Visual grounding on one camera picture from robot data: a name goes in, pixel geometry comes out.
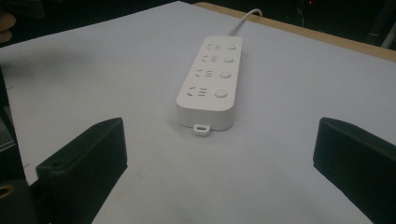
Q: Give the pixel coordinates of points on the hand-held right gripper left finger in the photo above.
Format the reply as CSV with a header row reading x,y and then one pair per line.
x,y
87,161

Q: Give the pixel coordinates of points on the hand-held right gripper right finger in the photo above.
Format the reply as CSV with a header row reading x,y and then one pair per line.
x,y
358,158

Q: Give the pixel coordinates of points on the white power strip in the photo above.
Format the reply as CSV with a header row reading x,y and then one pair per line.
x,y
210,84

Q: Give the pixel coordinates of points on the white paper sheet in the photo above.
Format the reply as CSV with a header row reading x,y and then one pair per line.
x,y
155,77

